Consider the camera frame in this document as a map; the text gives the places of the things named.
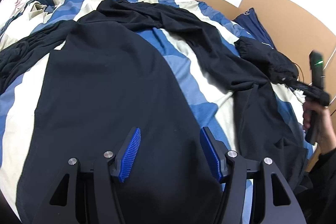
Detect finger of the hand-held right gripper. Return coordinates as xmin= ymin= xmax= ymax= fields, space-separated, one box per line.
xmin=294 ymin=80 xmax=315 ymax=96

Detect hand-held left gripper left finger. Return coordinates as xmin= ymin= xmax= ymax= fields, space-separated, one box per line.
xmin=33 ymin=126 xmax=142 ymax=224

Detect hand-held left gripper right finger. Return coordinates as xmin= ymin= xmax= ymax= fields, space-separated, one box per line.
xmin=199 ymin=126 xmax=307 ymax=224

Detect black zip jacket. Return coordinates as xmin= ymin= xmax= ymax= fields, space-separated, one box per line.
xmin=234 ymin=36 xmax=300 ymax=84

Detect black pants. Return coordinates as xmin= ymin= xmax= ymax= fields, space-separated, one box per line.
xmin=20 ymin=0 xmax=307 ymax=224

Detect black ribbed knit top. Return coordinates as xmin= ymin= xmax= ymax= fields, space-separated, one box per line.
xmin=0 ymin=21 xmax=75 ymax=94

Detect person's right forearm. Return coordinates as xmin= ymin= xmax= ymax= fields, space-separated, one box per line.
xmin=297 ymin=147 xmax=336 ymax=224

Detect person's right hand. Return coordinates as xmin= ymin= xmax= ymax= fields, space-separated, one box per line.
xmin=302 ymin=102 xmax=336 ymax=154

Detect wooden headboard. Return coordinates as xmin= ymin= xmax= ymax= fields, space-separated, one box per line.
xmin=238 ymin=0 xmax=336 ymax=119

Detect navy printed pillow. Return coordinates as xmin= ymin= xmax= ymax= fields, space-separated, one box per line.
xmin=232 ymin=7 xmax=276 ymax=50

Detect blue beige checked duvet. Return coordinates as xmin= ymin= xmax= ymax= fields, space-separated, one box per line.
xmin=0 ymin=0 xmax=315 ymax=224

